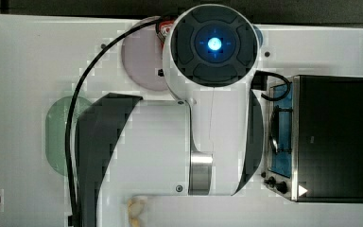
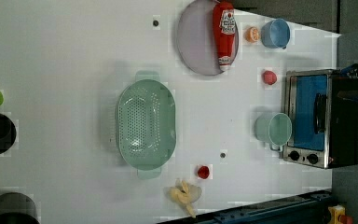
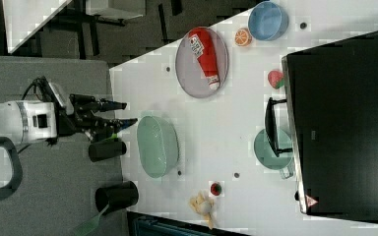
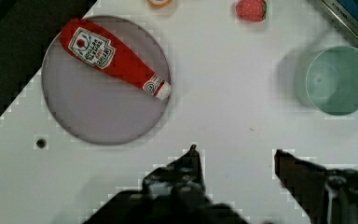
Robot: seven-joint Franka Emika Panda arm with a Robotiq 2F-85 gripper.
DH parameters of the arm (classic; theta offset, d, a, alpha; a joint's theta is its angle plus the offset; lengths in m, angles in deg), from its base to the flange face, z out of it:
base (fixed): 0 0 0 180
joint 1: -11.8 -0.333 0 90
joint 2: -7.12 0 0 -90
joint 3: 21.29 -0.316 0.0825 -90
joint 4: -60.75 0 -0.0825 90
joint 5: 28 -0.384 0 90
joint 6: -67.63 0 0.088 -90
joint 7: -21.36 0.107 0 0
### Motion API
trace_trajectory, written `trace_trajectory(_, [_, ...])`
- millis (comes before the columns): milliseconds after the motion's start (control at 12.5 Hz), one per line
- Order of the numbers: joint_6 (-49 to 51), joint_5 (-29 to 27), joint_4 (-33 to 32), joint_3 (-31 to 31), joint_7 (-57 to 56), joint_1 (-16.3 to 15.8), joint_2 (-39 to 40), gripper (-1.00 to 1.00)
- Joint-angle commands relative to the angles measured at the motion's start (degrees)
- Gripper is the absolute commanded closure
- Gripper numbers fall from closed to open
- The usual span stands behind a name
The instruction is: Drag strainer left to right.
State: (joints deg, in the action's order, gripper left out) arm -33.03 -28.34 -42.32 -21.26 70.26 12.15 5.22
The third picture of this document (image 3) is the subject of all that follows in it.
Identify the grey round plate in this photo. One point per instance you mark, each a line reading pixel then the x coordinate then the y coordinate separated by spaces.
pixel 188 71

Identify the blue bowl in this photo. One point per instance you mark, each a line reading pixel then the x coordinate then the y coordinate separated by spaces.
pixel 267 21

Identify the black cylinder cup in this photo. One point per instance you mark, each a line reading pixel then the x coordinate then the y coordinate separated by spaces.
pixel 116 197
pixel 105 150

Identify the small red tomato toy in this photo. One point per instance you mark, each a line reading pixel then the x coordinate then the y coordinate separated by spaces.
pixel 216 189

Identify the black toaster oven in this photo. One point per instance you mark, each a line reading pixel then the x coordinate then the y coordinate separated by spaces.
pixel 332 106

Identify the black cylinder cup upper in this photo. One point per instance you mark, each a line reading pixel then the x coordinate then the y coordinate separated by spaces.
pixel 105 150

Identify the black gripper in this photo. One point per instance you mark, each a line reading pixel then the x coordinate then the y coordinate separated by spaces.
pixel 83 119

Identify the peeled banana toy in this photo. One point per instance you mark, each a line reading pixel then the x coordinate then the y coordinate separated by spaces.
pixel 203 206

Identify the red strawberry toy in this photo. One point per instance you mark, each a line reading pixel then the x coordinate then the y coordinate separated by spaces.
pixel 276 79

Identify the black cylinder cup lower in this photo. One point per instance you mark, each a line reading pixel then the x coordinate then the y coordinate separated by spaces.
pixel 116 197

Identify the red ketchup bottle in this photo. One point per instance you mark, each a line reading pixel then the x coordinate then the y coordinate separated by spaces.
pixel 203 48

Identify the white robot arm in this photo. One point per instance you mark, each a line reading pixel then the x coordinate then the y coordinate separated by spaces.
pixel 33 121

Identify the green spatula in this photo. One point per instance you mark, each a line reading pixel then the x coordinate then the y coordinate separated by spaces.
pixel 89 226

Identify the orange slice toy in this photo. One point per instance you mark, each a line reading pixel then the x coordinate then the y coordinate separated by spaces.
pixel 242 37

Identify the mint green plastic strainer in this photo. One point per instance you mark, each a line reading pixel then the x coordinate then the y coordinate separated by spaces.
pixel 157 145

